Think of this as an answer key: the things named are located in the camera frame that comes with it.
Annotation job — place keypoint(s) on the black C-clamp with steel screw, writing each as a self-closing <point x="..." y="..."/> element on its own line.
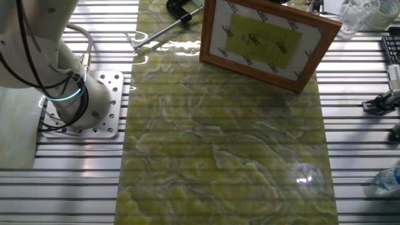
<point x="178" y="9"/>

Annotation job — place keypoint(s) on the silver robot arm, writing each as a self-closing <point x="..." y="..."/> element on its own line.
<point x="18" y="47"/>

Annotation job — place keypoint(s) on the green marble pattern mat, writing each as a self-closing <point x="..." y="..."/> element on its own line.
<point x="218" y="140"/>

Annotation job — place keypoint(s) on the clear plastic cup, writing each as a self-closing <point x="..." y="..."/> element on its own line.
<point x="353" y="18"/>

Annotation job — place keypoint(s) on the clear water bottle blue cap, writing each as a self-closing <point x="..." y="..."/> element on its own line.
<point x="389" y="178"/>

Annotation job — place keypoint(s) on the black keyboard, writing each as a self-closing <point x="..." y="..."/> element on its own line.
<point x="392" y="47"/>

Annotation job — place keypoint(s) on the clear tape roll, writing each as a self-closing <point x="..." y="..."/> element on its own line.
<point x="387" y="14"/>

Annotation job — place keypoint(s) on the wooden picture frame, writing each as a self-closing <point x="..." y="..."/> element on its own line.
<point x="225" y="37"/>

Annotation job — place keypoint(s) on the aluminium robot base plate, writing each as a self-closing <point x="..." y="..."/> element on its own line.
<point x="112" y="103"/>

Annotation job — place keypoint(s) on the grey camera on black mount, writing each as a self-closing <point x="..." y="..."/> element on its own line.
<point x="315" y="4"/>

